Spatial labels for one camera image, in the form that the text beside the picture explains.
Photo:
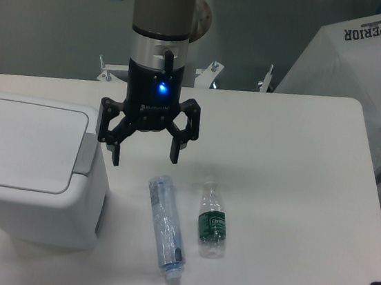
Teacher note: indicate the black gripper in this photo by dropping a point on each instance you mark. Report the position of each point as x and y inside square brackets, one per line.
[156, 71]

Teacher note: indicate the white push-lid trash can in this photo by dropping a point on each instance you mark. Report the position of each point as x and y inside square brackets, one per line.
[53, 180]

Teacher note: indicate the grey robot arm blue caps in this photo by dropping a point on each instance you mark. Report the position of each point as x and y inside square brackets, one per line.
[162, 31]

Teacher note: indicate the clear bottle green label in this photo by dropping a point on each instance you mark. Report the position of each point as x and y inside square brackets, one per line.
[211, 222]

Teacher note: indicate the crushed clear blue bottle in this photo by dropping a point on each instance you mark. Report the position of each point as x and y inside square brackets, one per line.
[167, 229]

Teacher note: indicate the white umbrella with lettering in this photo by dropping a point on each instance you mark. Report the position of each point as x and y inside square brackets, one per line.
[344, 60]

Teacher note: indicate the white metal base frame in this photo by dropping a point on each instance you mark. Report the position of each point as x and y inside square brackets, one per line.
[203, 78]

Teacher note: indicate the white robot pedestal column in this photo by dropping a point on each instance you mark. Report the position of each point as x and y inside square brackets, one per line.
[201, 23]

